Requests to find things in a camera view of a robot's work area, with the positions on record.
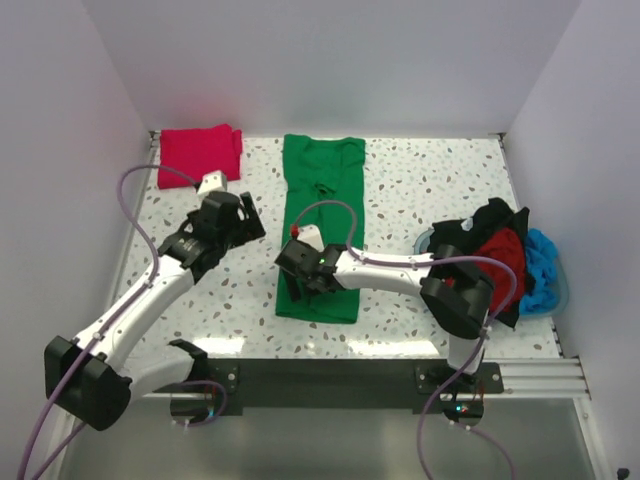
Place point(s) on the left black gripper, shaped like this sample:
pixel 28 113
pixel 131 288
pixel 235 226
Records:
pixel 252 229

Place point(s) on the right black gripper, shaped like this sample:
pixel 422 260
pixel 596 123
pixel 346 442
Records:
pixel 293 285

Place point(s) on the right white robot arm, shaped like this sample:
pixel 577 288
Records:
pixel 455 291

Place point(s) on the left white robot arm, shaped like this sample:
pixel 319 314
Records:
pixel 85 376

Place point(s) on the folded pink red t-shirt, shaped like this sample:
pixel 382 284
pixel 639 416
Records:
pixel 198 151

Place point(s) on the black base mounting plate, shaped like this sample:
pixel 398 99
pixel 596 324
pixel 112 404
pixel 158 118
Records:
pixel 330 383

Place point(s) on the translucent blue laundry basket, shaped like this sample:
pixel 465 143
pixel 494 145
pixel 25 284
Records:
pixel 561 288

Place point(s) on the black t-shirt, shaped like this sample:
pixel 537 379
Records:
pixel 493 216

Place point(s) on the dark red t-shirt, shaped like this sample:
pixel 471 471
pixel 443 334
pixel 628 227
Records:
pixel 503 245

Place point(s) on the bright blue t-shirt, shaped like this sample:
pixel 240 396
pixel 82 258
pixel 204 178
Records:
pixel 541 255

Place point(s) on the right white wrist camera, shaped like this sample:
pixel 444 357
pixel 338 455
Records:
pixel 308 234

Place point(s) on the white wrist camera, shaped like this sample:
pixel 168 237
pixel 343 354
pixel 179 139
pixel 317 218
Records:
pixel 215 181
pixel 308 234

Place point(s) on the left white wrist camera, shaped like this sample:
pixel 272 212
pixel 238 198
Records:
pixel 215 181

